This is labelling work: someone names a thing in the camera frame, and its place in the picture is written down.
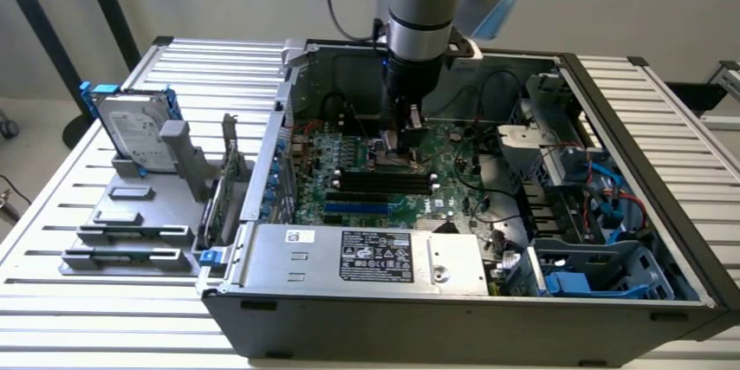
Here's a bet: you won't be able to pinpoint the black stand pole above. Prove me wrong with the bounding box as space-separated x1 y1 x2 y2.
0 0 143 151

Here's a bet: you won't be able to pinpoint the open black PC case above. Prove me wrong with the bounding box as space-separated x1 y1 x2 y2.
195 37 740 363

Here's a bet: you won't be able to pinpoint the black loose cable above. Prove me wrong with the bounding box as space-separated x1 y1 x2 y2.
0 173 32 226

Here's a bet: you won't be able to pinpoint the metal disk bay cage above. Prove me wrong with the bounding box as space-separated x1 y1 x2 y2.
495 70 616 191

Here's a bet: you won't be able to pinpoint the silver CPU chip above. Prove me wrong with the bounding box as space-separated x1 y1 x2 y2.
111 186 152 200

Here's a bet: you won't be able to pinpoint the blue plastic drive caddy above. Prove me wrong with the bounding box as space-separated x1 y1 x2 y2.
527 237 679 302

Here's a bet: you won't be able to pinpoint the CPU socket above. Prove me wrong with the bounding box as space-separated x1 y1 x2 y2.
360 135 426 172

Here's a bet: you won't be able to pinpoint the black expansion slot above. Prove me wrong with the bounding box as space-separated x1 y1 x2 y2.
324 190 390 205

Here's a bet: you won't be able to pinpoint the black RAM slots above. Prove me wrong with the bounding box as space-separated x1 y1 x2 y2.
338 167 436 197

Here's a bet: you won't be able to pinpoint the red wire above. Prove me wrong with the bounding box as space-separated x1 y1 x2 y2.
583 159 650 237

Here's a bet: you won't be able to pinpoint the green motherboard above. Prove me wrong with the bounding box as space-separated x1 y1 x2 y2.
287 120 502 233

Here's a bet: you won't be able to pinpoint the neighbouring metal slat table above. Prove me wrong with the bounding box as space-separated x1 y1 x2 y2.
663 59 740 130

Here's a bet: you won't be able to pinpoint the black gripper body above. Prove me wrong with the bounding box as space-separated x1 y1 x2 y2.
382 53 448 132

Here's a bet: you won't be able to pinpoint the blue expansion slot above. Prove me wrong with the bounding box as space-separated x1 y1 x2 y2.
322 201 392 216

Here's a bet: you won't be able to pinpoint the grey parts rack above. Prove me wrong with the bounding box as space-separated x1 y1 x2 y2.
59 120 258 276

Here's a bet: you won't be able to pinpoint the graphics card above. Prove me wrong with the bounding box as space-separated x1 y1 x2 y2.
196 112 247 251

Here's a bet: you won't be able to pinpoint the hard disk with blue bracket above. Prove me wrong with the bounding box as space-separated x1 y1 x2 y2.
78 81 184 175

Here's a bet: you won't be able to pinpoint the silver power supply unit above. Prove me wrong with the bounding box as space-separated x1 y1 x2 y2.
240 224 494 298

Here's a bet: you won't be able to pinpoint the blue wire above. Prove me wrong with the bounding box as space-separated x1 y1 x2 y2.
588 161 638 243

